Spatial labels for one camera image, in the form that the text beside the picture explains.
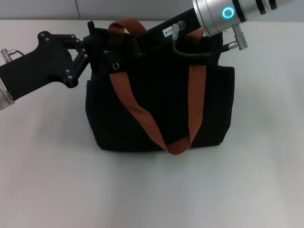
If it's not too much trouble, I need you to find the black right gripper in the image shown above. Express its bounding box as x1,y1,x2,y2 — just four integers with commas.
104,8,204,72

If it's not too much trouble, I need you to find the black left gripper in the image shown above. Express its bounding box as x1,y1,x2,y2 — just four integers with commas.
0,30,94,101

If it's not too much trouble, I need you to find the black bag with brown handles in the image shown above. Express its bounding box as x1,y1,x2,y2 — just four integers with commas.
84,18,236,156

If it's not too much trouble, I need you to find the left gripper cable with plug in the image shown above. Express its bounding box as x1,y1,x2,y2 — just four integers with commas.
0,48,24,63

